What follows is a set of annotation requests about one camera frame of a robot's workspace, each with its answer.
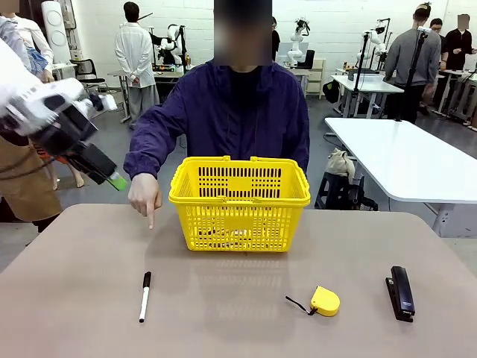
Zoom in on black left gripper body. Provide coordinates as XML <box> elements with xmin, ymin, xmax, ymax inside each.
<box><xmin>29</xmin><ymin>101</ymin><xmax>100</xmax><ymax>161</ymax></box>

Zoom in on person's right forearm purple sleeve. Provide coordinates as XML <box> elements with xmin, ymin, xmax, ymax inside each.
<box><xmin>123</xmin><ymin>106</ymin><xmax>176</xmax><ymax>180</ymax></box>

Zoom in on person in white coat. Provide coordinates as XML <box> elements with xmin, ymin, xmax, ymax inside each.
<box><xmin>114</xmin><ymin>1</ymin><xmax>161</xmax><ymax>130</ymax></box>

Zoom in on person in purple jacket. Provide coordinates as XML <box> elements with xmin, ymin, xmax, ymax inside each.
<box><xmin>163</xmin><ymin>0</ymin><xmax>311</xmax><ymax>175</ymax></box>

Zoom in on yellow plastic shopping basket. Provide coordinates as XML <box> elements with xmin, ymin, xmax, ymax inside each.
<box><xmin>168</xmin><ymin>155</ymin><xmax>312</xmax><ymax>253</ymax></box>

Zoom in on person in black behind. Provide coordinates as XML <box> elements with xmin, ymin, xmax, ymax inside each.
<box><xmin>271</xmin><ymin>16</ymin><xmax>282</xmax><ymax>63</ymax></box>

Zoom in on person in grey sweater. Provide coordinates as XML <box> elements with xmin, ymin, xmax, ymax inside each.
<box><xmin>383</xmin><ymin>3</ymin><xmax>443</xmax><ymax>124</ymax></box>

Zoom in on standing person in black sweater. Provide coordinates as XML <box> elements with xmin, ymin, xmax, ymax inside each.
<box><xmin>443</xmin><ymin>14</ymin><xmax>475</xmax><ymax>113</ymax></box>

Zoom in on person's right hand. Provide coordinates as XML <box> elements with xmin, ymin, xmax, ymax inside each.
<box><xmin>128</xmin><ymin>172</ymin><xmax>164</xmax><ymax>230</ymax></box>

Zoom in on black office chair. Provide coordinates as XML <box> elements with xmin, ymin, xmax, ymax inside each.
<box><xmin>70</xmin><ymin>58</ymin><xmax>113</xmax><ymax>96</ymax></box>

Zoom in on figure in light blue shirt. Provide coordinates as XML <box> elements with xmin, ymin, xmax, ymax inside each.
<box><xmin>0</xmin><ymin>0</ymin><xmax>63</xmax><ymax>233</ymax></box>

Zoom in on mannequin with orange pants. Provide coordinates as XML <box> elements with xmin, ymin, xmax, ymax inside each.
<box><xmin>14</xmin><ymin>14</ymin><xmax>85</xmax><ymax>189</ymax></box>

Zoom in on white standing air conditioner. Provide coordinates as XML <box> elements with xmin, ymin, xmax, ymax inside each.
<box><xmin>40</xmin><ymin>1</ymin><xmax>72</xmax><ymax>65</ymax></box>

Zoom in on white marker with black cap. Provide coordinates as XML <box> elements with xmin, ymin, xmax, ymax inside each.
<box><xmin>139</xmin><ymin>271</ymin><xmax>153</xmax><ymax>324</ymax></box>

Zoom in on wooden drawer cabinet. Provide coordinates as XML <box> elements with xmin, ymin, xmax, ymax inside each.
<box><xmin>303</xmin><ymin>57</ymin><xmax>327</xmax><ymax>100</ymax></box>

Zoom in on black step stool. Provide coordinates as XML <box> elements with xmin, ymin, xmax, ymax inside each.
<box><xmin>315</xmin><ymin>171</ymin><xmax>379</xmax><ymax>212</ymax></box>

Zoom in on beige cloth bag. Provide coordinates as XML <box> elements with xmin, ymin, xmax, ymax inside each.
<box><xmin>326</xmin><ymin>148</ymin><xmax>357</xmax><ymax>178</ymax></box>

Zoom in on black bag on floor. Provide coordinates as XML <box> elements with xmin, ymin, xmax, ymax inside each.
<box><xmin>322</xmin><ymin>80</ymin><xmax>342</xmax><ymax>104</ymax></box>

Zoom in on yellow tape measure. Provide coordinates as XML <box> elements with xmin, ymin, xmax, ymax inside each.
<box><xmin>285</xmin><ymin>285</ymin><xmax>341</xmax><ymax>318</ymax></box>

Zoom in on white background desk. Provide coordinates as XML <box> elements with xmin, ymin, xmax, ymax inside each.
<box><xmin>330</xmin><ymin>74</ymin><xmax>405</xmax><ymax>119</ymax></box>

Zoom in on large white table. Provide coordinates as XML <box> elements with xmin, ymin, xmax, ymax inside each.
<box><xmin>323</xmin><ymin>117</ymin><xmax>477</xmax><ymax>238</ymax></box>

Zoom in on black stapler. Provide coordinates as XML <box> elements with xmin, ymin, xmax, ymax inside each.
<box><xmin>385</xmin><ymin>266</ymin><xmax>417</xmax><ymax>323</ymax></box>

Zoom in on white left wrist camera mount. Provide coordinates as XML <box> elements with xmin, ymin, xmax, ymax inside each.
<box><xmin>80</xmin><ymin>92</ymin><xmax>119</xmax><ymax>113</ymax></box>

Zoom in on black camera tripod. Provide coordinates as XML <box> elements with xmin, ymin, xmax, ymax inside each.
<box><xmin>394</xmin><ymin>26</ymin><xmax>432</xmax><ymax>122</ymax></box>
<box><xmin>350</xmin><ymin>31</ymin><xmax>383</xmax><ymax>120</ymax></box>

